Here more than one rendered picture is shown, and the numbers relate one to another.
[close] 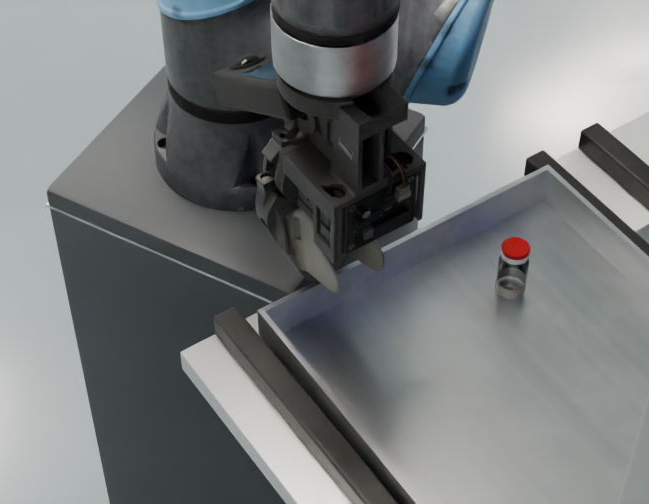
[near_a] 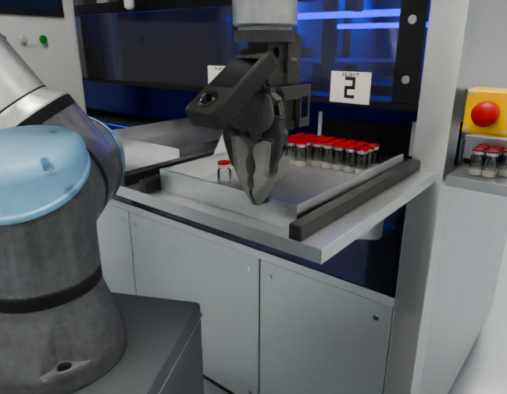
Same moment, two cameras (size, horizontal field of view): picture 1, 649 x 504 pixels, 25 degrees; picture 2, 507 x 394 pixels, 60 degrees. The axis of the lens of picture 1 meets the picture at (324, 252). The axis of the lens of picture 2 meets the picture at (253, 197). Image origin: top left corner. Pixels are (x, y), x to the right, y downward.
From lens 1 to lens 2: 1.15 m
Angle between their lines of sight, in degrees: 87
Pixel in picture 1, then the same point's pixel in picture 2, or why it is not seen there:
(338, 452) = (352, 194)
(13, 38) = not seen: outside the picture
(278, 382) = (328, 208)
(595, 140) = (131, 173)
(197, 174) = (113, 331)
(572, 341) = not seen: hidden behind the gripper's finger
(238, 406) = (341, 230)
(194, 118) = (91, 291)
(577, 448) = (298, 176)
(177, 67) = (73, 255)
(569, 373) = not seen: hidden behind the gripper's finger
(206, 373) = (329, 240)
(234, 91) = (237, 97)
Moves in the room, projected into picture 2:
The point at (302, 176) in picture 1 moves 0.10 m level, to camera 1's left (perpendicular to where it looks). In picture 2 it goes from (295, 87) to (333, 96)
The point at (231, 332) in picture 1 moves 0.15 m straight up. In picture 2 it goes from (308, 220) to (314, 94)
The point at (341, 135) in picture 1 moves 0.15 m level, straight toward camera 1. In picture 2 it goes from (292, 51) to (400, 51)
